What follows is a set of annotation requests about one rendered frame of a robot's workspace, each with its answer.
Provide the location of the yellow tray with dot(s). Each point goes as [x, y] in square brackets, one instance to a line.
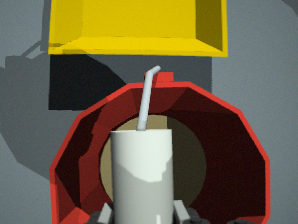
[143, 27]

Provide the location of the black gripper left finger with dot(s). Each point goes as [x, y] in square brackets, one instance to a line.
[106, 216]

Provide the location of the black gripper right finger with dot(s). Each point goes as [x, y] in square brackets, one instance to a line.
[181, 216]

